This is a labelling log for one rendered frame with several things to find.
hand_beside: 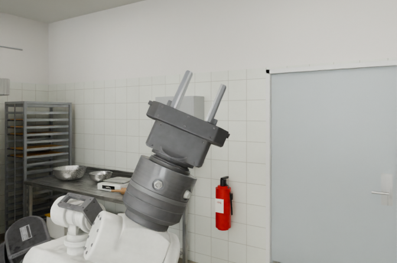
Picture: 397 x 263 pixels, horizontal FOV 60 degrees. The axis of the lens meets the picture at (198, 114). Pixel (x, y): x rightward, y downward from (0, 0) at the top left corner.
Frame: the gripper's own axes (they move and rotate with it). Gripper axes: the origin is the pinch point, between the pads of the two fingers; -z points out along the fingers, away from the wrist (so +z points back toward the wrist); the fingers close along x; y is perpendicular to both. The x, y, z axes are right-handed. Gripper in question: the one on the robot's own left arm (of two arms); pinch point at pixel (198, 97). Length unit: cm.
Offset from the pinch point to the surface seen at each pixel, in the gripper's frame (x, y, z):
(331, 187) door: -110, 251, -9
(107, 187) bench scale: 79, 303, 75
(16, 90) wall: 271, 402, 24
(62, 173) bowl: 142, 342, 88
